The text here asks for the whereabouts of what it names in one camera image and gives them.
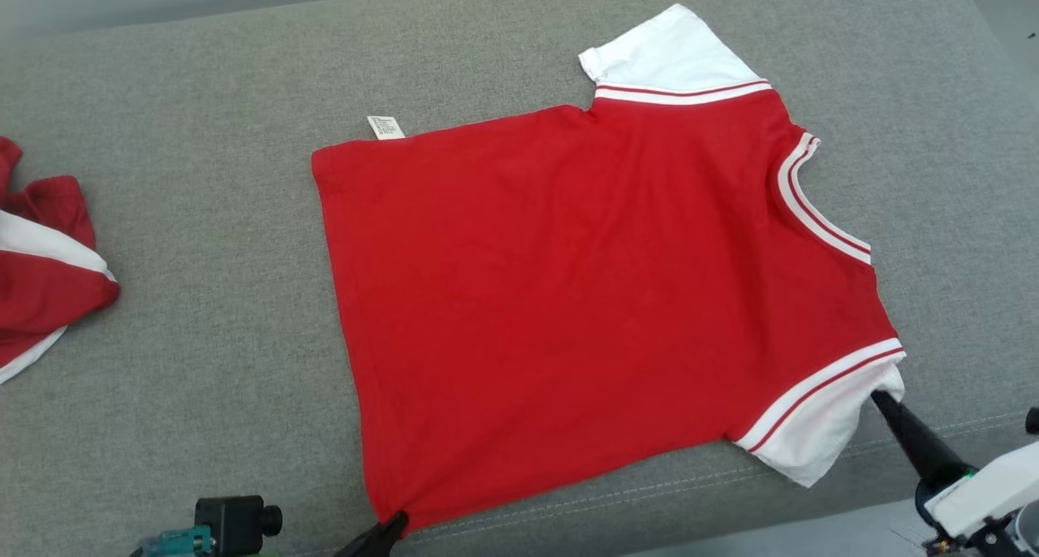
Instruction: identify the teal camera cable connector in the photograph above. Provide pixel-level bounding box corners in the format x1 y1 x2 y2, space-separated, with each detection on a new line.
130 525 217 557

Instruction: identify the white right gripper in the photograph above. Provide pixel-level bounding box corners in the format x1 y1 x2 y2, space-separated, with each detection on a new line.
869 388 1039 542

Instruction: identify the red white-sleeved t-shirt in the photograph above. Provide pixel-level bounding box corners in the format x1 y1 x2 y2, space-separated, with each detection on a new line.
311 3 907 535

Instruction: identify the grey fabric sofa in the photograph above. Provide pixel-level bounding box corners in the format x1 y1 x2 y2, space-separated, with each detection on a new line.
0 0 1039 557

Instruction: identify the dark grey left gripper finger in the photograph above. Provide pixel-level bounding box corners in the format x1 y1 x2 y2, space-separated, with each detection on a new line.
334 511 410 557

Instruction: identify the red shorts white side stripe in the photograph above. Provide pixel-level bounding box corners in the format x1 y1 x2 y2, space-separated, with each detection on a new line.
0 135 122 386

